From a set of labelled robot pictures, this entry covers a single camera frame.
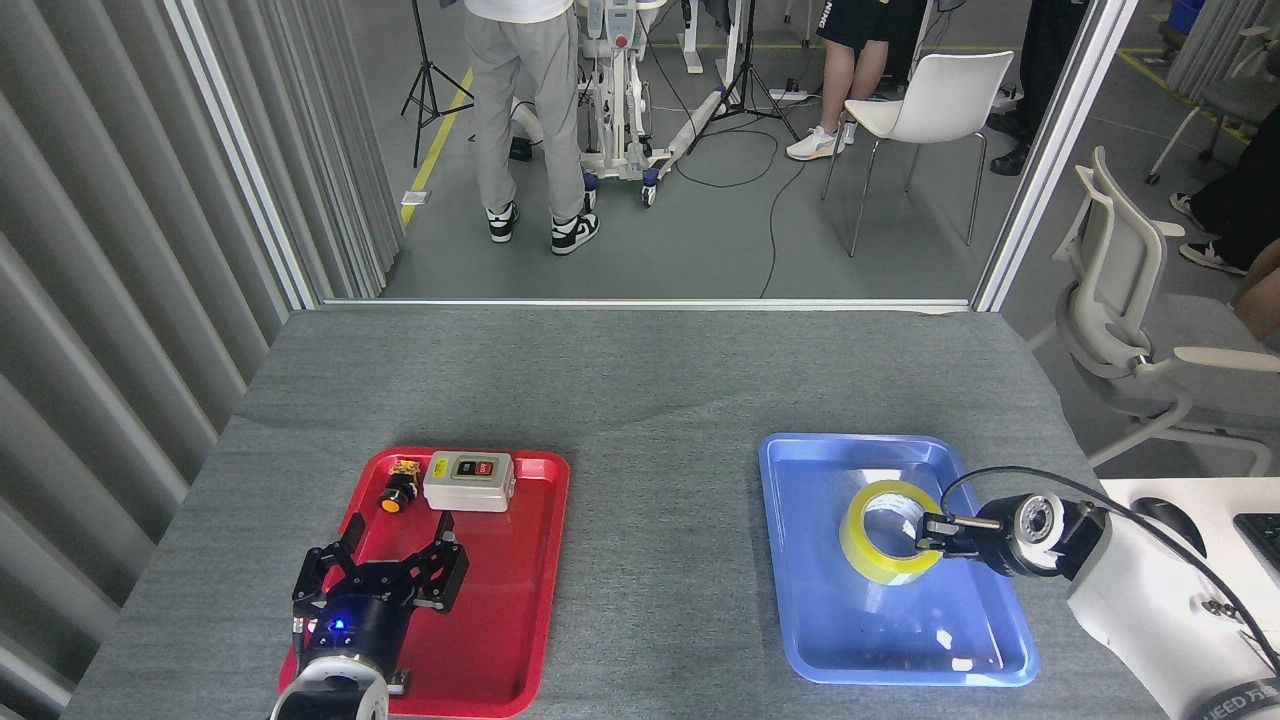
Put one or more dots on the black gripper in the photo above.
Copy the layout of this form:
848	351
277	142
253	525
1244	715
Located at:
985	548
360	620

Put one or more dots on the yellow tape roll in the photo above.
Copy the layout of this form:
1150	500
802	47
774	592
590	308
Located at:
868	560

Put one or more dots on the person's forearm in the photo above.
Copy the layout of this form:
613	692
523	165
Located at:
1262	295

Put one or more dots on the orange push button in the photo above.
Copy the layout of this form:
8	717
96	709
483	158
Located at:
398	492

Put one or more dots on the small black terminal block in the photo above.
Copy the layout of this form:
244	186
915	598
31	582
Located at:
400	683

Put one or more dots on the red plastic tray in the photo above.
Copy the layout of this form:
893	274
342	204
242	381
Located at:
500	620

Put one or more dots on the blue plastic tray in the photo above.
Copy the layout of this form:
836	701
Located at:
820	620

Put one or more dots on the black computer mouse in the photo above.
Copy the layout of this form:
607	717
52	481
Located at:
1152	510

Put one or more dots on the white desk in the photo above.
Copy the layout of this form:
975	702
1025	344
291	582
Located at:
1215	495

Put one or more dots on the black keyboard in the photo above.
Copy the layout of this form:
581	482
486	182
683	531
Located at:
1262	540

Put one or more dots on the grey office chair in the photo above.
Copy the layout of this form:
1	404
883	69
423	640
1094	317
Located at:
1110	260

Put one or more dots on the silver crossbar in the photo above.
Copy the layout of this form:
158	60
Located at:
640	303

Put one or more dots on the white plastic chair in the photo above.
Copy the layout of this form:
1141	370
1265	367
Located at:
940	95

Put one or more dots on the seated person's legs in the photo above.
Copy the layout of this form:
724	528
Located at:
1245	200

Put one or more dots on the person with bare legs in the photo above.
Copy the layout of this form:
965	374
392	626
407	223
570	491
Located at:
850	70

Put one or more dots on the black tripod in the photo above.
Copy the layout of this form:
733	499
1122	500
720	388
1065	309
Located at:
430	85
745	90

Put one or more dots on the person in dark shoes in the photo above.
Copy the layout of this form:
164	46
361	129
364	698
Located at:
1045	60

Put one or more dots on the person in sneakers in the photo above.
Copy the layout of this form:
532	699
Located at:
525	100

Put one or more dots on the white stand on wheels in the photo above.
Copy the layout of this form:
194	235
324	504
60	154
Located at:
625	130

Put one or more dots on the grey chair with metal legs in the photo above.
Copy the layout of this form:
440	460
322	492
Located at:
1235	100

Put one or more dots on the blue bin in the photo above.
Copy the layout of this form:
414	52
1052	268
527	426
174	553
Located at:
1187	15

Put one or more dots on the white two-button switch box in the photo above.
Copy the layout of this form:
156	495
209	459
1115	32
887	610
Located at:
468	482

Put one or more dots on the silver post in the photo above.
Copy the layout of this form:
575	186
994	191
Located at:
240	150
1050	150

